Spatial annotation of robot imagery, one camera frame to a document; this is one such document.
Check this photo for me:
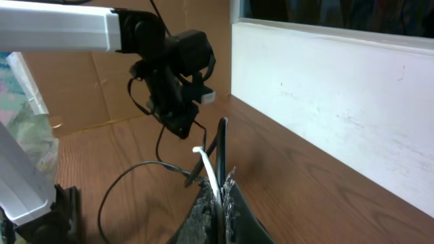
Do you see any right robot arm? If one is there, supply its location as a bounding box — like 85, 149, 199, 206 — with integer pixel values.
1, 118, 273, 243

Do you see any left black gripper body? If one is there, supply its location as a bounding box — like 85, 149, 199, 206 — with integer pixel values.
145, 73, 213, 139

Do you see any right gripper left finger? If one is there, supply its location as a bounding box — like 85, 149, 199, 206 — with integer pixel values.
167, 180, 217, 244

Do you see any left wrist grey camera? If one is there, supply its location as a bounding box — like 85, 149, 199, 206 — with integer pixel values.
200, 91, 216, 105

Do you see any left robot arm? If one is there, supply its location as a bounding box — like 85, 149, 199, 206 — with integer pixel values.
1, 1, 216, 139

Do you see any black USB cable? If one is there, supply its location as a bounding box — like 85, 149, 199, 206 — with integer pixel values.
97, 117, 229, 244

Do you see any white USB cable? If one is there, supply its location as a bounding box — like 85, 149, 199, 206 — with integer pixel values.
192, 146, 223, 207

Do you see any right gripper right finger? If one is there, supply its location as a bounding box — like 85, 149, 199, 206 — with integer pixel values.
222, 167, 275, 244

